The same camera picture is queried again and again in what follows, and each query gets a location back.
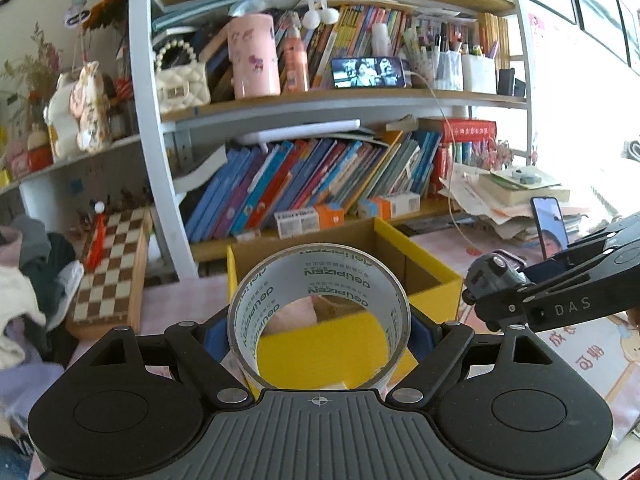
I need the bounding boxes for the white bookshelf frame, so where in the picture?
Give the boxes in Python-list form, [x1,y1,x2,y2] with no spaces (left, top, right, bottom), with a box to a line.
[15,0,533,281]

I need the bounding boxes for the red tassel ornament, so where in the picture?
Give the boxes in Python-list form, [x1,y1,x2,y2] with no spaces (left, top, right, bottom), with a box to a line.
[84,202,106,273]

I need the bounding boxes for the grey pink toy truck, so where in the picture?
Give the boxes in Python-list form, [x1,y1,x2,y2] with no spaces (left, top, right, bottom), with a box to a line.
[462,249,529,306]

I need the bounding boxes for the pink spray bottle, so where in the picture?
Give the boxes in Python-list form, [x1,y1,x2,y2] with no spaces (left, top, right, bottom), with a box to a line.
[283,25,309,92]

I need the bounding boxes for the wooden chess board box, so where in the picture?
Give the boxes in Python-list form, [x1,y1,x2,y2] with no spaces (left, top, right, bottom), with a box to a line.
[65,207,152,340]

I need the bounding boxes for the row of leaning books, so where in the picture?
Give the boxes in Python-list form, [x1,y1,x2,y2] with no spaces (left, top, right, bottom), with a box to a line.
[181,130,439,244]

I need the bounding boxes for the white orange medicine box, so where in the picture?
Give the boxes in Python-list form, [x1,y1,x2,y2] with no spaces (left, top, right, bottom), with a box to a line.
[274,204,345,240]

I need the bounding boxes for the orange white small box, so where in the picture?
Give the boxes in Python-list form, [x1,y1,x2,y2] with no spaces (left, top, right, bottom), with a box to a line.
[357,192,421,220]

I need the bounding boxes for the white tape roll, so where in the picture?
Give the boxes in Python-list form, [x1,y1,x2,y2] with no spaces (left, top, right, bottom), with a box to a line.
[228,243,411,392]

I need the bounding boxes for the cream quilted handbag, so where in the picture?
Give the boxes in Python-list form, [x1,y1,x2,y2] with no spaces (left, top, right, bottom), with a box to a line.
[154,40,210,114]

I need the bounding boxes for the pink cylindrical tumbler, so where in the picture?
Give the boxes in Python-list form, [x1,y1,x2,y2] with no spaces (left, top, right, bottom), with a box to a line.
[228,13,281,100]

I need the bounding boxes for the stack of papers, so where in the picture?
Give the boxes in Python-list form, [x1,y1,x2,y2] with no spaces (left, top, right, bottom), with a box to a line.
[438,162,593,242]

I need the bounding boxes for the red book box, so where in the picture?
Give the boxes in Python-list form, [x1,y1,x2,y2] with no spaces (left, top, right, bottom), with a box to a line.
[419,117,497,195]

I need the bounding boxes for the pink plush pig toy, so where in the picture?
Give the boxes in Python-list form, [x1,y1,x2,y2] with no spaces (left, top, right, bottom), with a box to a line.
[262,296,318,336]

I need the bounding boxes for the phone on shelf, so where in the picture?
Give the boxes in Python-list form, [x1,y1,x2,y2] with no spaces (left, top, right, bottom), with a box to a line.
[331,56,406,89]

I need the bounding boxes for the white cat figurine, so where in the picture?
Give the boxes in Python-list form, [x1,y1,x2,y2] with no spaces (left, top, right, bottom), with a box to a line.
[43,61,113,162]

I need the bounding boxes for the white earphones hanging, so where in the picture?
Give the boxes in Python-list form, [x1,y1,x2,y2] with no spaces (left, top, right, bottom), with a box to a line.
[303,0,340,30]

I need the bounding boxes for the white pen holder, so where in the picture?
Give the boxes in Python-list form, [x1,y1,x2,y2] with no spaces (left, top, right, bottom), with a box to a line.
[461,54,497,94]

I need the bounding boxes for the pile of clothes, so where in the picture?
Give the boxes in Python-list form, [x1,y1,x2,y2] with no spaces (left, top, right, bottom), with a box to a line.
[1,216,84,420]

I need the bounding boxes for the white charging cable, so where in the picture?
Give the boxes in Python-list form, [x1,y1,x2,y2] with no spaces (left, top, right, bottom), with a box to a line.
[404,69,482,256]

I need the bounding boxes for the black smartphone standing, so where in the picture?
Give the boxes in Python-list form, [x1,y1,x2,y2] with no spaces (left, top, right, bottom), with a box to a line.
[530,197,568,259]

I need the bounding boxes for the yellow cardboard box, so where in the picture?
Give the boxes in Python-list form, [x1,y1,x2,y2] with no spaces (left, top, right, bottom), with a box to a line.
[228,219,462,384]

